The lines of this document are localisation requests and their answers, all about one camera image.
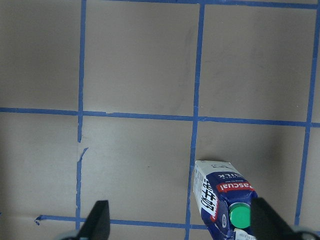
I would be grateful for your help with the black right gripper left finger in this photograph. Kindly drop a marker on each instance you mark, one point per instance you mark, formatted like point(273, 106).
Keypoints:
point(97, 224)

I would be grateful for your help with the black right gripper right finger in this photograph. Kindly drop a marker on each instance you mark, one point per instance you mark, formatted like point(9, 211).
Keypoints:
point(266, 223)

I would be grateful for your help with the blue white milk carton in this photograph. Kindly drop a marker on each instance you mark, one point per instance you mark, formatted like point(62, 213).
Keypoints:
point(223, 198)

